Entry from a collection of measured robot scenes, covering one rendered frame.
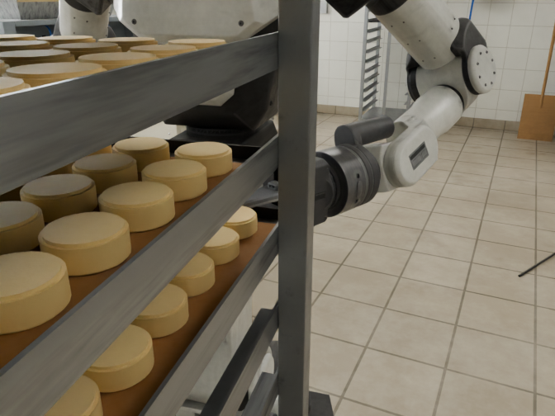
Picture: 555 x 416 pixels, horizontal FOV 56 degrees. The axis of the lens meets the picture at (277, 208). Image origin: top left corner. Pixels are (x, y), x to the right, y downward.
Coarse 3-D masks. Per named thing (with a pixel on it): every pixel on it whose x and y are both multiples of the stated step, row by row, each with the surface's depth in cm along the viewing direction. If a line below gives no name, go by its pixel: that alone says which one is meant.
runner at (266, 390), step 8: (264, 376) 61; (272, 376) 61; (256, 384) 60; (264, 384) 60; (272, 384) 56; (256, 392) 59; (264, 392) 59; (272, 392) 56; (256, 400) 57; (264, 400) 54; (272, 400) 56; (248, 408) 56; (256, 408) 56; (264, 408) 53; (272, 408) 57
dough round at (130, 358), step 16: (128, 336) 35; (144, 336) 35; (112, 352) 33; (128, 352) 33; (144, 352) 34; (96, 368) 32; (112, 368) 32; (128, 368) 32; (144, 368) 34; (112, 384) 32; (128, 384) 33
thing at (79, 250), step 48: (144, 144) 46; (192, 144) 46; (48, 192) 35; (96, 192) 38; (144, 192) 35; (192, 192) 39; (0, 240) 30; (48, 240) 28; (96, 240) 28; (144, 240) 33; (0, 288) 24; (48, 288) 24; (0, 336) 24
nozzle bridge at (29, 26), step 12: (0, 24) 200; (12, 24) 202; (24, 24) 206; (36, 24) 210; (48, 24) 214; (108, 24) 248; (120, 24) 254; (36, 36) 220; (120, 36) 255; (132, 36) 256
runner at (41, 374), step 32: (256, 160) 42; (224, 192) 36; (192, 224) 31; (224, 224) 36; (160, 256) 28; (192, 256) 32; (96, 288) 23; (128, 288) 25; (160, 288) 28; (64, 320) 21; (96, 320) 23; (128, 320) 25; (32, 352) 19; (64, 352) 21; (96, 352) 23; (0, 384) 18; (32, 384) 19; (64, 384) 21
